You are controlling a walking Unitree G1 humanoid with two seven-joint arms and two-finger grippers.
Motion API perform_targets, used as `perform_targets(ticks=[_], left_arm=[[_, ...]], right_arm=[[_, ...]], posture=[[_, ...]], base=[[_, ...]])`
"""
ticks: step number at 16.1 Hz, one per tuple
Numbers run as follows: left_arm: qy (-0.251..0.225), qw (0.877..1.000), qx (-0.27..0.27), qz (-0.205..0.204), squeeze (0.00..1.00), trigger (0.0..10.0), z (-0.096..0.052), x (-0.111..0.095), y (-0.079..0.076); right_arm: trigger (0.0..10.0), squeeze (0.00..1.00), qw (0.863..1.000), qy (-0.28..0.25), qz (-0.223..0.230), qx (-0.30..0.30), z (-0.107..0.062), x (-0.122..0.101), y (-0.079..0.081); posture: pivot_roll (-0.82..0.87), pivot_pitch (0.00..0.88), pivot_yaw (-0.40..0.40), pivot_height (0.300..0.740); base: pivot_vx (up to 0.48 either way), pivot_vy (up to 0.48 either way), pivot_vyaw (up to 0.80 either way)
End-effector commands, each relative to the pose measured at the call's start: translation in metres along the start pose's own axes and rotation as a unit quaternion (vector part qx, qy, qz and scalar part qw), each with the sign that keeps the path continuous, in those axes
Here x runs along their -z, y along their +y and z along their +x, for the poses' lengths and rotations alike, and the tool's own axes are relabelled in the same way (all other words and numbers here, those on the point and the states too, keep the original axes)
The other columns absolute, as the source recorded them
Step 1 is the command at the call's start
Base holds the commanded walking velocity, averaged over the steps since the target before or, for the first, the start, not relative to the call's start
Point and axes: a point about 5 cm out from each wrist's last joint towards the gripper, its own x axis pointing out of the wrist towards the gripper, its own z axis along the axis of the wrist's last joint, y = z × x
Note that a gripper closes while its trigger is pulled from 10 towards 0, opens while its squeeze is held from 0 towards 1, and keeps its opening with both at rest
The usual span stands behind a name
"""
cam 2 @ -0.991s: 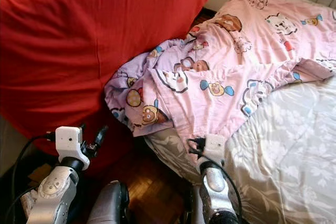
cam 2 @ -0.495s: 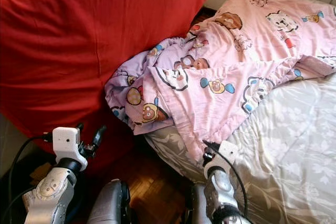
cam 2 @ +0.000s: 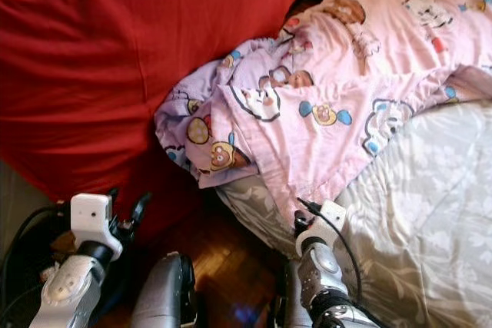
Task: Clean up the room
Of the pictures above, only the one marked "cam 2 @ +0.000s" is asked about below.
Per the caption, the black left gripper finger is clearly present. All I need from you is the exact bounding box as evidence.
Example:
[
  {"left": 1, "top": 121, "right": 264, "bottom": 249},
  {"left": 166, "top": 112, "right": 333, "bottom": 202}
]
[{"left": 131, "top": 191, "right": 153, "bottom": 228}]

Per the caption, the brown cardboard piece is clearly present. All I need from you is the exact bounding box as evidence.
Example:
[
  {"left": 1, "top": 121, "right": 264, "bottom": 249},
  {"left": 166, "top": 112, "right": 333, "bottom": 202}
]
[{"left": 49, "top": 230, "right": 79, "bottom": 258}]

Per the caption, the grey right robot leg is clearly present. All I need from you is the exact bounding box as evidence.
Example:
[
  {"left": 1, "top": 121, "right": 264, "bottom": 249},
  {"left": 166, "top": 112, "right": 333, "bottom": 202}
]
[{"left": 275, "top": 258, "right": 305, "bottom": 328}]

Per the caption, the white crumpled packaging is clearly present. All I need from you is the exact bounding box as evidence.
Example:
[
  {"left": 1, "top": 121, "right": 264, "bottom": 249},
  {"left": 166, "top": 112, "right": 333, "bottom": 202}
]
[{"left": 37, "top": 261, "right": 64, "bottom": 286}]

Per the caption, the black trash bin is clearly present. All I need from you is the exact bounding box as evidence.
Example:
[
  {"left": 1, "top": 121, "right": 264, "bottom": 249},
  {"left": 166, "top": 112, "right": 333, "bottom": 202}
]
[{"left": 0, "top": 202, "right": 125, "bottom": 328}]

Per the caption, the bed with beige floral sheet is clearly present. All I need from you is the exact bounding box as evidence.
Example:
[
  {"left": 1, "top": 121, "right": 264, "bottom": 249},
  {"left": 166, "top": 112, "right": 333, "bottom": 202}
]
[{"left": 214, "top": 67, "right": 492, "bottom": 328}]

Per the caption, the pink cartoon print blanket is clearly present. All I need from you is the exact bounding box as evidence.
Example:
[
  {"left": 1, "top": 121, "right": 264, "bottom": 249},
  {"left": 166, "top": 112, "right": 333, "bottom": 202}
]
[{"left": 154, "top": 0, "right": 492, "bottom": 227}]

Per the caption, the red sofa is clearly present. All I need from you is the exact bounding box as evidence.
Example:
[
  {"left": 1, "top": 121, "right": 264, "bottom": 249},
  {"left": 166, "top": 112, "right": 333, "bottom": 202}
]
[{"left": 0, "top": 0, "right": 321, "bottom": 210}]

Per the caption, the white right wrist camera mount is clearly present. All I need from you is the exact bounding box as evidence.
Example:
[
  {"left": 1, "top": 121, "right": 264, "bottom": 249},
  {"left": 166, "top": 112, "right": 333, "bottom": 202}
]
[{"left": 295, "top": 200, "right": 347, "bottom": 259}]

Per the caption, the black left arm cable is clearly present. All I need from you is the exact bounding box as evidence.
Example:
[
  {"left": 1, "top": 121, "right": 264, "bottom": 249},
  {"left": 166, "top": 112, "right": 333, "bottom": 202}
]
[{"left": 0, "top": 203, "right": 75, "bottom": 323}]

